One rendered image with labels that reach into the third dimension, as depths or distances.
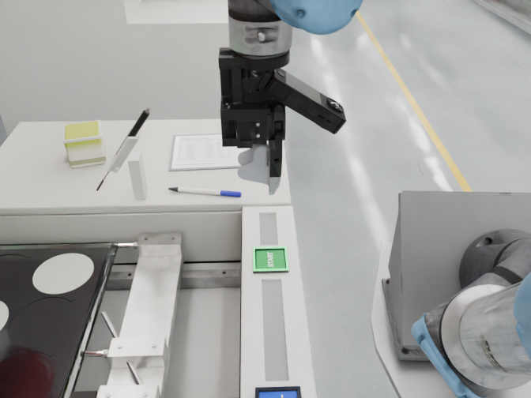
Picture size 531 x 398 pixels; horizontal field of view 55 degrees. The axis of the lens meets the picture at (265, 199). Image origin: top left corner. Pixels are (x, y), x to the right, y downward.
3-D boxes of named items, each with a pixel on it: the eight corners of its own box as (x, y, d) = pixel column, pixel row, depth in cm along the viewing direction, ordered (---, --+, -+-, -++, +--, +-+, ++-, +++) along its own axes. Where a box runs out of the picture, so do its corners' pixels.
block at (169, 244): (138, 257, 94) (136, 244, 92) (141, 245, 97) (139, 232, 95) (182, 256, 94) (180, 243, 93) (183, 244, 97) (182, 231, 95)
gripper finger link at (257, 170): (238, 193, 74) (236, 137, 68) (279, 193, 74) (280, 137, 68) (238, 206, 71) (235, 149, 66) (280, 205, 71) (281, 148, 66)
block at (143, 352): (110, 369, 75) (106, 355, 73) (114, 349, 77) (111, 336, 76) (164, 367, 75) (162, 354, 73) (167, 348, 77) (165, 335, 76)
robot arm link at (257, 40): (290, 3, 62) (295, 24, 55) (289, 40, 65) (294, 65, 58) (228, 4, 62) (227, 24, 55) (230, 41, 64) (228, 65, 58)
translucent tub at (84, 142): (69, 170, 103) (62, 140, 99) (69, 152, 108) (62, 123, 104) (107, 164, 104) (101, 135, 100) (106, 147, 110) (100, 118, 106)
